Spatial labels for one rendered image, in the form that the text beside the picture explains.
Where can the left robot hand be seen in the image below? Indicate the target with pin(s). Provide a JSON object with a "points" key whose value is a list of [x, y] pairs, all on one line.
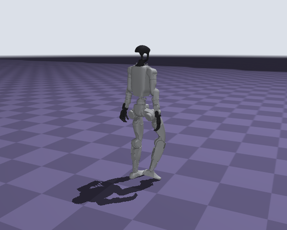
{"points": [[123, 113]]}

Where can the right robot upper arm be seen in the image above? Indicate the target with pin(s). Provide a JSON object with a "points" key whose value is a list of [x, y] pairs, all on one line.
{"points": [[152, 73]]}

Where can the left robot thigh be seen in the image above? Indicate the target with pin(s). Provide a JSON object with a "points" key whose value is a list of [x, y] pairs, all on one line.
{"points": [[138, 128]]}

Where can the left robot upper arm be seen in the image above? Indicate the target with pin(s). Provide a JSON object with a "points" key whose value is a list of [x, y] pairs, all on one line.
{"points": [[129, 79]]}

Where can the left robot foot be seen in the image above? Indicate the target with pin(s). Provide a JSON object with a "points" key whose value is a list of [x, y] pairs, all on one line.
{"points": [[134, 175]]}

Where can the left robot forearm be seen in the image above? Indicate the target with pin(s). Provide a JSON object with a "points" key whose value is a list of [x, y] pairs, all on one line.
{"points": [[128, 98]]}

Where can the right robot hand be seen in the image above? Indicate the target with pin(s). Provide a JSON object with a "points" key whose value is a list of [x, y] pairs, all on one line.
{"points": [[158, 120]]}

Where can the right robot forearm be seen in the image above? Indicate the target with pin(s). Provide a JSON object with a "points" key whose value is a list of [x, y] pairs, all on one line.
{"points": [[155, 100]]}

